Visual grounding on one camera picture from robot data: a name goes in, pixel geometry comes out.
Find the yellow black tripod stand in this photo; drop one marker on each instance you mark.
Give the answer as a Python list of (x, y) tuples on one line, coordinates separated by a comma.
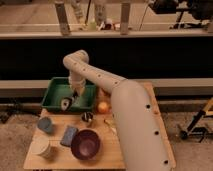
[(202, 132)]

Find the black camera on stand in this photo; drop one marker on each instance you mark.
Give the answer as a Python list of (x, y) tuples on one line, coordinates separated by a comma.
[(199, 9)]

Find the round black brush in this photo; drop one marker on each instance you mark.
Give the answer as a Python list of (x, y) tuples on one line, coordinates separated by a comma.
[(66, 103)]

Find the left grey post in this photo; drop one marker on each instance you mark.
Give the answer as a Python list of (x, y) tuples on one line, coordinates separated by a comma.
[(62, 17)]

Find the white cup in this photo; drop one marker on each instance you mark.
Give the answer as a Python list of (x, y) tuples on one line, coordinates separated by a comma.
[(43, 148)]

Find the blue sponge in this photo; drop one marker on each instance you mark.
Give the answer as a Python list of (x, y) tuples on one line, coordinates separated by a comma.
[(68, 135)]

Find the dark purple bowl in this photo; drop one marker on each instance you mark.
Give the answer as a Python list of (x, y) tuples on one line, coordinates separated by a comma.
[(85, 144)]

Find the orange fruit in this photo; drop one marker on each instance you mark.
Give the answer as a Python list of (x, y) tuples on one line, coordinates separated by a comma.
[(103, 107)]

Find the grey post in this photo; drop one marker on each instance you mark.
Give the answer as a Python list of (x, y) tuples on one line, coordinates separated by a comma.
[(62, 17), (124, 22)]

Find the green plastic tray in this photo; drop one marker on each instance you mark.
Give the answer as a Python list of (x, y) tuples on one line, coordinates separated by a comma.
[(59, 88)]

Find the wooden stick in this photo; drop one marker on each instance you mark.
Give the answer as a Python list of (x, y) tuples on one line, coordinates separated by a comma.
[(110, 126)]

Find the small dark metallic object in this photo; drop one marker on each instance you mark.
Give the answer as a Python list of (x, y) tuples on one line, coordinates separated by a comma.
[(87, 117)]

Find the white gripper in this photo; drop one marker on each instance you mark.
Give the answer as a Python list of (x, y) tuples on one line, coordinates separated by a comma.
[(77, 86)]

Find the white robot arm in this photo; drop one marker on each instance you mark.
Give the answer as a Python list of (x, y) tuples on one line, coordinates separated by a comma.
[(141, 141)]

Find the small blue cup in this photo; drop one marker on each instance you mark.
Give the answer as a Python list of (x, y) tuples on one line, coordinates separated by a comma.
[(45, 125)]

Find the right grey post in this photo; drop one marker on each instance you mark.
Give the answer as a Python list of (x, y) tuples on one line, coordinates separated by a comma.
[(124, 22)]

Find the green bottle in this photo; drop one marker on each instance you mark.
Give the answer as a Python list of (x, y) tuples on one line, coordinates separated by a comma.
[(92, 26)]

